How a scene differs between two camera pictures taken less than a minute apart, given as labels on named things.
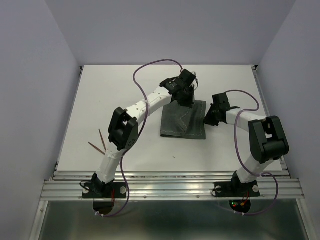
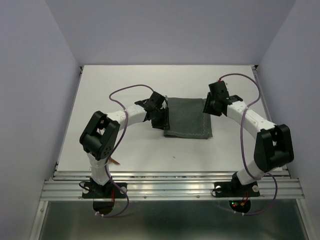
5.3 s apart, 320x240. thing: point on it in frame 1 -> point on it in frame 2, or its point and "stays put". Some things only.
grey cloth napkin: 180,122 stays put
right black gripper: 207,119 -> 207,109
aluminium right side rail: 270,112 stays put
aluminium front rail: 68,186 stays put
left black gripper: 189,102 -> 164,123
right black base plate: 225,189 stays put
